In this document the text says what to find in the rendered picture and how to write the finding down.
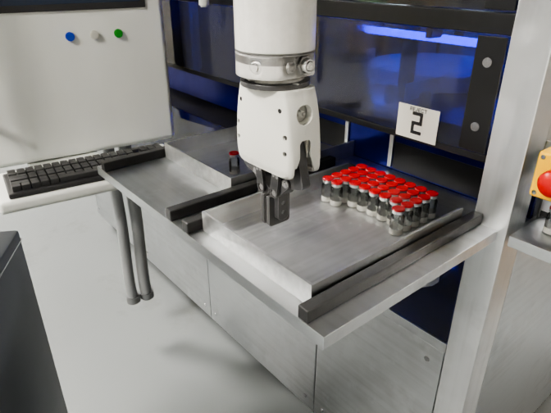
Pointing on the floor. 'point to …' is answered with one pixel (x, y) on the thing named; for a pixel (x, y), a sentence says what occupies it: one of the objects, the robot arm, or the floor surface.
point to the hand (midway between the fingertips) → (275, 206)
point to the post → (500, 205)
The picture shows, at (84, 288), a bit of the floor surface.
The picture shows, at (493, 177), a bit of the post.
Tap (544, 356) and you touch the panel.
